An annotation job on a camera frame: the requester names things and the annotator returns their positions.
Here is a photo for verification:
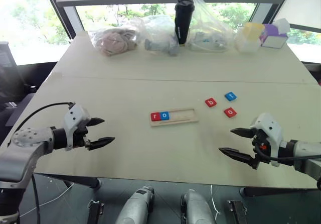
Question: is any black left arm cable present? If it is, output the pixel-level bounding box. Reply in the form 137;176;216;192
15;101;76;224

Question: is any black travel tumbler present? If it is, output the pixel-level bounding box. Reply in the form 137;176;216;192
174;0;196;46

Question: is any plastic bag with pink plush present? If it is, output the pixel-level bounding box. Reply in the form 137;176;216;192
89;23;141;57

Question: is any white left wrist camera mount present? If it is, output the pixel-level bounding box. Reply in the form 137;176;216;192
63;103;92;151

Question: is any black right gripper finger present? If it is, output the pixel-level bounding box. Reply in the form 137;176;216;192
218;147;258;169
230;127;257;139

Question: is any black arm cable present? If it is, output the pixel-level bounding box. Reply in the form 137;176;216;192
15;101;76;224
254;143;321;162

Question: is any clear plastic bag with parts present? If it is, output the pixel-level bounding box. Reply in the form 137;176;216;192
187;0;235;53

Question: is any silver right robot leg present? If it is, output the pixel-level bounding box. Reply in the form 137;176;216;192
180;188;217;224

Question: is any wooden letter tray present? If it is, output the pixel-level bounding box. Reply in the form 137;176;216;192
149;107;199;128

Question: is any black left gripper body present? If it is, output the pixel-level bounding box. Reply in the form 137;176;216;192
71;125;92;150

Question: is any black metal floor bracket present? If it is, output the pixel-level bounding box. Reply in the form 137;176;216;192
87;199;105;224
227;199;248;224

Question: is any red letter tile b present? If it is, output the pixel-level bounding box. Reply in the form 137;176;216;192
204;97;218;108

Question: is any blue letter tile t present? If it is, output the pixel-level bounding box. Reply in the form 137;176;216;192
224;91;238;102

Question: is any thin white floor cord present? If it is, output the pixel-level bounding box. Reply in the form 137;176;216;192
209;184;222;217

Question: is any narrow white roller blind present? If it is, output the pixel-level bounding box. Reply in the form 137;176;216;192
272;0;321;31

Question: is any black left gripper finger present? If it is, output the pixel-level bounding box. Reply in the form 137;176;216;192
87;137;116;152
86;117;105;128

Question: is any yellow plastic cup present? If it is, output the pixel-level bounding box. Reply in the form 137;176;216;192
241;22;265;42

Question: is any black table leg foot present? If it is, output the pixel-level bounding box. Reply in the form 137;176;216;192
239;185;321;198
34;173;102;190

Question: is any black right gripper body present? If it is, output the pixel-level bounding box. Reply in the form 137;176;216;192
251;129;272;170

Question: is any red letter tile o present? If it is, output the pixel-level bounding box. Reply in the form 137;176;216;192
223;107;237;119

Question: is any purple tissue box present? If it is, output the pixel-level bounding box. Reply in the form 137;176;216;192
259;23;288;49

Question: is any white floor cable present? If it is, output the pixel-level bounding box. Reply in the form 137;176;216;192
19;181;75;218

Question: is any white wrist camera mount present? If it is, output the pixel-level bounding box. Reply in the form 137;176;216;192
63;103;92;151
249;112;284;168

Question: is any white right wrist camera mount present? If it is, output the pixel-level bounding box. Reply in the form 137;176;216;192
249;112;284;168

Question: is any plastic bag with grey toy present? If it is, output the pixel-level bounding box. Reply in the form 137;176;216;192
137;14;181;58

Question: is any white tissue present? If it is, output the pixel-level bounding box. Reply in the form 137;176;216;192
272;18;291;34

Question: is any white plastic container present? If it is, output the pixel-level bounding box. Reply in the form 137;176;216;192
233;26;262;54

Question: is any black office chair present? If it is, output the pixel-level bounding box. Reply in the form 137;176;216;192
0;41;39;134

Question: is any silver left robot leg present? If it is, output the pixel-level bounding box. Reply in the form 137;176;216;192
114;185;155;224

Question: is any silver robot leg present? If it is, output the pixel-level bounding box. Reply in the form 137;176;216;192
180;188;217;224
114;185;155;224

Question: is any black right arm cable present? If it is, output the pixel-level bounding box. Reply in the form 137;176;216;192
254;143;321;162

